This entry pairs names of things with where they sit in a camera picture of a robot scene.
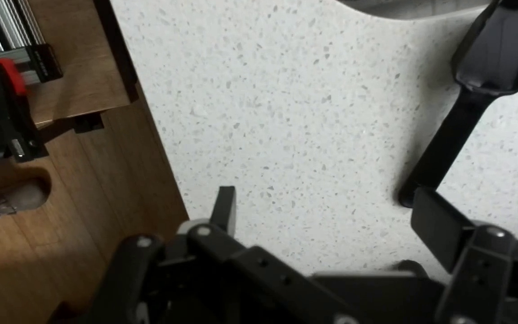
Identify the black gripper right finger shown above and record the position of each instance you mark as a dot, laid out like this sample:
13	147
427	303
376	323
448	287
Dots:
439	226

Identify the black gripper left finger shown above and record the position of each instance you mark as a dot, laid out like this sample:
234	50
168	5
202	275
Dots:
224	210

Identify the black spoon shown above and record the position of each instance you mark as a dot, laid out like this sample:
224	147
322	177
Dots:
486	68

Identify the wooden cabinet board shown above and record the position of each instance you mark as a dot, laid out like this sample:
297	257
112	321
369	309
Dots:
105	185

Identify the red black clamp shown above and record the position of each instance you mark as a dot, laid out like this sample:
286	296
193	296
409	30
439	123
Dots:
18	71

